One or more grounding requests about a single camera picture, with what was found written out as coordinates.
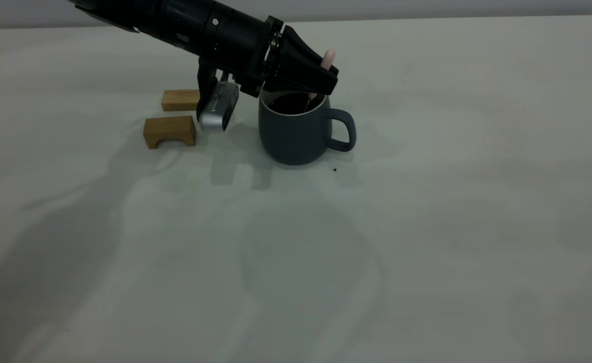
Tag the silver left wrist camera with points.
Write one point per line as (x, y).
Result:
(218, 111)

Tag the arched wooden block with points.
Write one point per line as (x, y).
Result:
(170, 128)

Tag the flat rectangular wooden block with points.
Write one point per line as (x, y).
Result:
(177, 100)

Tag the dark coffee liquid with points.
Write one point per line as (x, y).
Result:
(287, 104)

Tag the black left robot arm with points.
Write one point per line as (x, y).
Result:
(175, 20)

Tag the dark grey ceramic mug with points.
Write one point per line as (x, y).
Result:
(296, 141)

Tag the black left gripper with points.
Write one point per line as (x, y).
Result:
(288, 60)

